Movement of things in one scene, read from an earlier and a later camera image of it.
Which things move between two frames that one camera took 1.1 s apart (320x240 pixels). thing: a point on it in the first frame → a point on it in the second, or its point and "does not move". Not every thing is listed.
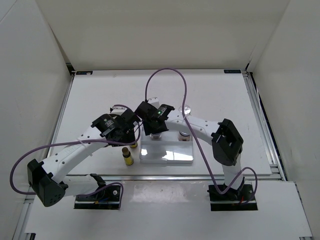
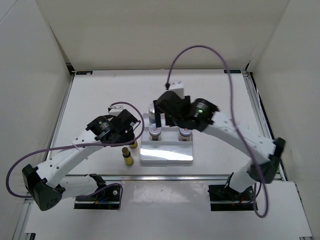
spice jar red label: (184, 136) does not move
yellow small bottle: (133, 146) does not move
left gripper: (129, 136) does not move
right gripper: (148, 130) → (169, 122)
